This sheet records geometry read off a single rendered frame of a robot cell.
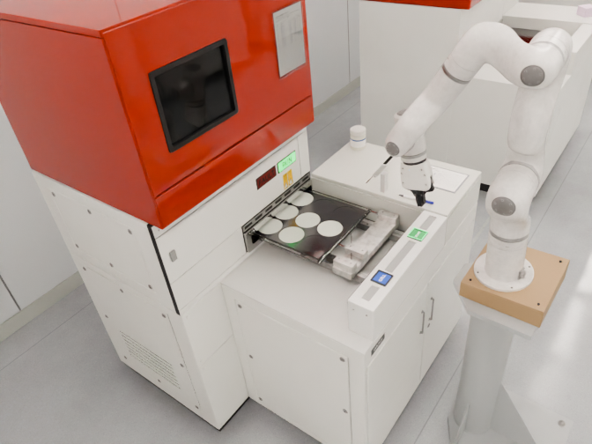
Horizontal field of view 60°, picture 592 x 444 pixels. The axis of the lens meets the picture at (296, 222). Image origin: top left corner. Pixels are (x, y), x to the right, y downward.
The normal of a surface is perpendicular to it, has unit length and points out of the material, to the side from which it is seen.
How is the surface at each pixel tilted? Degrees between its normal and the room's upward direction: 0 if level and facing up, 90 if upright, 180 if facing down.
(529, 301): 4
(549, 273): 4
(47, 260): 90
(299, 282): 0
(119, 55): 90
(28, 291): 90
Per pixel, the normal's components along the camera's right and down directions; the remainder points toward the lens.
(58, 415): -0.09, -0.80
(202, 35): 0.80, 0.30
